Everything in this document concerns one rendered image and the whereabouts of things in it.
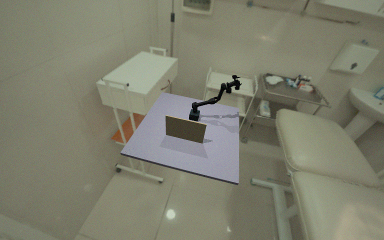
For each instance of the brown wooden board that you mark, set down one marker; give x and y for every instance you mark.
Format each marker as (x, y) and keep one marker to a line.
(185, 129)

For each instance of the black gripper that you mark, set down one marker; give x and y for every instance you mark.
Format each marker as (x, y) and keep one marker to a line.
(238, 86)

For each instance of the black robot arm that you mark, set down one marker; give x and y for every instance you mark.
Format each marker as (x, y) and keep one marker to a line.
(212, 101)

